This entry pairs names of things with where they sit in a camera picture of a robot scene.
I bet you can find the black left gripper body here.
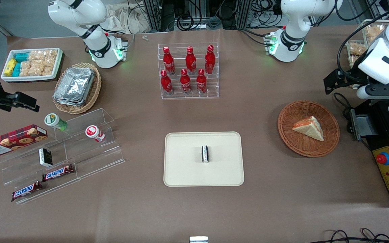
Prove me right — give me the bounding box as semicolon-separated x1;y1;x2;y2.
345;64;372;87

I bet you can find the triangle sandwich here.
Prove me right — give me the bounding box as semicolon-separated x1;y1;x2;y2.
292;115;325;142

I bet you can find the white rectangular snack tray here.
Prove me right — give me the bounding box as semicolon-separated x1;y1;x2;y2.
1;48;64;83

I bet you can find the aluminium foil tray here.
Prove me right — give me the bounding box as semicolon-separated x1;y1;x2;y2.
53;67;96;107

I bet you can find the black machine with glass tray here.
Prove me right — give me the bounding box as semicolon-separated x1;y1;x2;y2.
350;99;389;203

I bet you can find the round brown wicker basket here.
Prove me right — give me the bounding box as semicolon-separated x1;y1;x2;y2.
278;100;340;158

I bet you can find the oval tan wicker basket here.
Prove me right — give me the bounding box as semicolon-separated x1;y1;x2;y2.
52;62;102;115

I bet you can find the beige rectangular tray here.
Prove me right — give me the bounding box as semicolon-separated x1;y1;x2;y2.
163;131;245;187

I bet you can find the clear plastic bread container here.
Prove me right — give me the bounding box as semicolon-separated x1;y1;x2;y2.
346;19;389;69

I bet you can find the packed brown bread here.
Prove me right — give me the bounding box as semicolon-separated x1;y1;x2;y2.
365;25;385;38
349;43;368;56

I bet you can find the clear rice cracker packet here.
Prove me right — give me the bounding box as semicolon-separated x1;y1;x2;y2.
20;60;44;77
28;50;45;62
44;49;58;63
42;61;56;76

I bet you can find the yellow snack packet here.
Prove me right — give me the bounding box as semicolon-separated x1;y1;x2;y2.
4;59;17;77

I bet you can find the red tartan cookie box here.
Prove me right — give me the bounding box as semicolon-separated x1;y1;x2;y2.
0;125;48;158

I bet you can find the green lidded small bottle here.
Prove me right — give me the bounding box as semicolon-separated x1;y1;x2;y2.
44;113;69;132

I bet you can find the small black carton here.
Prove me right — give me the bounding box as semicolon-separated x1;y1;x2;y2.
38;148;53;168

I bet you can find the brown Snickers bar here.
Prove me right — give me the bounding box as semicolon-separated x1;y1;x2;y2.
11;181;43;202
42;164;75;182

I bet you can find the red lidded small bottle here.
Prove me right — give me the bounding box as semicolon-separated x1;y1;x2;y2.
85;125;106;142

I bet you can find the clear acrylic stepped stand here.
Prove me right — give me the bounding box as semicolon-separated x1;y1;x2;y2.
0;108;126;205

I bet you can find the clear acrylic bottle rack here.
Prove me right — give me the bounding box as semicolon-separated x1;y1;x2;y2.
157;43;219;100

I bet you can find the red cola bottle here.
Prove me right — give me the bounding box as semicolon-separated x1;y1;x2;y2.
185;46;197;76
163;47;176;76
196;69;208;95
160;70;174;95
180;69;192;95
204;45;216;75

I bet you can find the crumpled beige cloth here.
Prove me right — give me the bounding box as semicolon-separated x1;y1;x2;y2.
103;3;152;35

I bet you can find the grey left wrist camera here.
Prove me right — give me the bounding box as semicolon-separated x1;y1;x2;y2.
356;83;389;100

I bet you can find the black looped table cable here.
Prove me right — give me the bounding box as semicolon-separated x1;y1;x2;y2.
333;92;354;119

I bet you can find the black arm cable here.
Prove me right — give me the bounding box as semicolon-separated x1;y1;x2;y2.
336;0;389;89

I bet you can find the grey metal bracket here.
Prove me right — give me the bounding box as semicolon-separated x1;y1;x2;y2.
349;109;380;141

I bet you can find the black base cable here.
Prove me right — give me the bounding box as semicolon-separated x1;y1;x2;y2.
237;28;270;47

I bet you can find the black cable bundle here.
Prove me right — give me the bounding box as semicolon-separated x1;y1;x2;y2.
249;0;284;23

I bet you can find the black floor cable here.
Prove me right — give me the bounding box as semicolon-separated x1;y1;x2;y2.
316;228;389;243

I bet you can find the aluminium frame rack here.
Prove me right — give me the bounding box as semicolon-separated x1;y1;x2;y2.
143;0;253;33

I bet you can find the black coiled cable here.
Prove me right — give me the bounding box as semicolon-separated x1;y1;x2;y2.
176;13;196;31

